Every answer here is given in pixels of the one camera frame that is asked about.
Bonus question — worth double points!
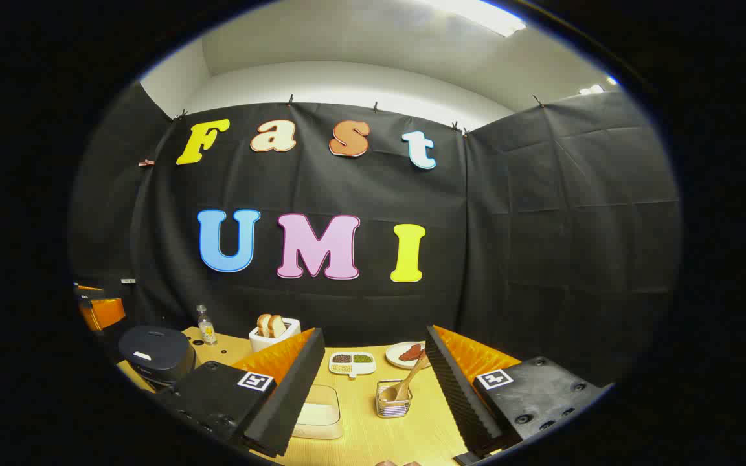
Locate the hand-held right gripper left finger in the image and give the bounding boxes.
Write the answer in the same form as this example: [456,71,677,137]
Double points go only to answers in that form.
[153,327,326,458]

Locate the black backdrop cloth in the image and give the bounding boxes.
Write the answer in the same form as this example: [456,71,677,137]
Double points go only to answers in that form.
[69,84,681,389]

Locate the clear box of rice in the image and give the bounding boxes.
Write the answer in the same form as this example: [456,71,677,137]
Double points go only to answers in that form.
[292,384,344,441]

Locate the wooden spoon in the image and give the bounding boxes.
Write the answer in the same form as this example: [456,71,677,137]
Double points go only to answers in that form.
[381,349,430,403]

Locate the white divided bean dish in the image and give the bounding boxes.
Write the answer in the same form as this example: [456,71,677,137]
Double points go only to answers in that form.
[328,351,377,379]

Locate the metal wire chopstick holder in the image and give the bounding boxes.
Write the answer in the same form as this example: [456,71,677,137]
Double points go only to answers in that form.
[376,379,413,419]

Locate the white toaster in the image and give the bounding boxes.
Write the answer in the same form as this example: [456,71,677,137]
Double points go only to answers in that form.
[249,317,301,353]

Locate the white round plate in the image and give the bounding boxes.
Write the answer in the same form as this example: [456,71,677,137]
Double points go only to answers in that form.
[385,341,429,370]

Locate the black rice cooker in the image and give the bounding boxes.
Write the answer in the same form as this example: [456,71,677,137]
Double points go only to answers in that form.
[119,326,196,389]

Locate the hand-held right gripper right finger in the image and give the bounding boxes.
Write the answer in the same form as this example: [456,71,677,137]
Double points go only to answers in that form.
[425,325,613,458]

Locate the small glass bottle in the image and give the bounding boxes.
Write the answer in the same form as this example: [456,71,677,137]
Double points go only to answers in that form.
[196,305,218,346]

